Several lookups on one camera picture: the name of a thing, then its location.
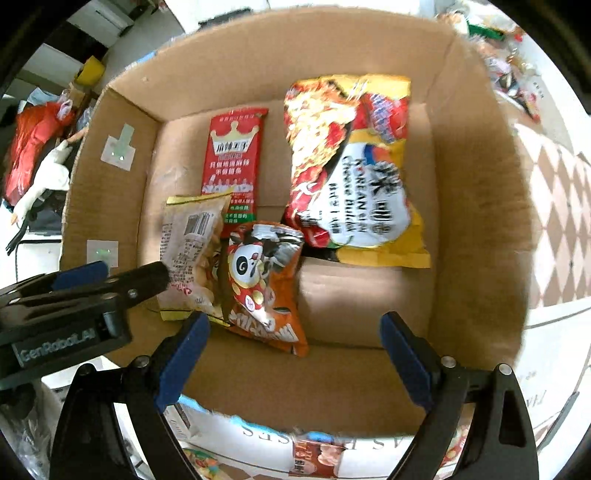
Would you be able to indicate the small red snack packet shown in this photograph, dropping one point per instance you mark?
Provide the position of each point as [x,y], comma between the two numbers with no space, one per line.
[314,461]

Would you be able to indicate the large red yellow noodle packet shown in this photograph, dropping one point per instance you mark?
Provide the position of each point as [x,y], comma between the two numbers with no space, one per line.
[360,184]

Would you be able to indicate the yellow box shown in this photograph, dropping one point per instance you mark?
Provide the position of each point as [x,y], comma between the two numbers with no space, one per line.
[91,70]

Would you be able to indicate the beige peanut packet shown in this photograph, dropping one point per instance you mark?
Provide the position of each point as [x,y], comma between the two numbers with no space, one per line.
[194,230]

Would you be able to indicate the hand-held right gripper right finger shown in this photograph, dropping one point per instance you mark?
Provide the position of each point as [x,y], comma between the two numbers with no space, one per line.
[406,360]

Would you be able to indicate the orange panda snack packet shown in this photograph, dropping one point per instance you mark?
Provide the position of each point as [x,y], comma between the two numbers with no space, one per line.
[258,295]

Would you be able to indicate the white goose plush toy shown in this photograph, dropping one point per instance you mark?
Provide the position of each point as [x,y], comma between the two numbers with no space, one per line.
[51,170]

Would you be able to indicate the red plastic bag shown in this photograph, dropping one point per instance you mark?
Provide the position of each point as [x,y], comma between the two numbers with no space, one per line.
[27,147]

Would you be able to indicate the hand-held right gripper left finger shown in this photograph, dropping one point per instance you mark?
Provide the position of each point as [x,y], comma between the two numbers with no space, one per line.
[184,360]

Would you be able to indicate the long red snack packet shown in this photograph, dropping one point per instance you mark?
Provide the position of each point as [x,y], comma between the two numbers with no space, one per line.
[233,157]

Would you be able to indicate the pile of assorted snack packets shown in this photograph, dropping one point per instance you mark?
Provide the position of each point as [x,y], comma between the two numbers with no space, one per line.
[503,60]

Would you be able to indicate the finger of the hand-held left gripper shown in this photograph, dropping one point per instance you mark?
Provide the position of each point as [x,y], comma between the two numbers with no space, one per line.
[143,279]
[78,276]

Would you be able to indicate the brown cardboard box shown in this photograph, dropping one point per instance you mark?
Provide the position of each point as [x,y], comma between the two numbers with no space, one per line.
[369,304]

